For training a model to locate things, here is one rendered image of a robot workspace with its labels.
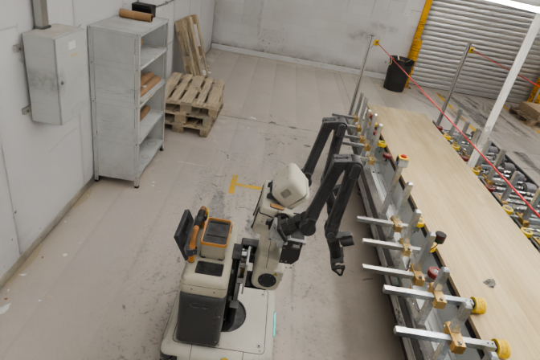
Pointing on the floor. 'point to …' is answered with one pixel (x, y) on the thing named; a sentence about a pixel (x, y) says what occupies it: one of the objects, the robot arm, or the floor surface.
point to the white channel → (517, 54)
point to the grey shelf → (126, 94)
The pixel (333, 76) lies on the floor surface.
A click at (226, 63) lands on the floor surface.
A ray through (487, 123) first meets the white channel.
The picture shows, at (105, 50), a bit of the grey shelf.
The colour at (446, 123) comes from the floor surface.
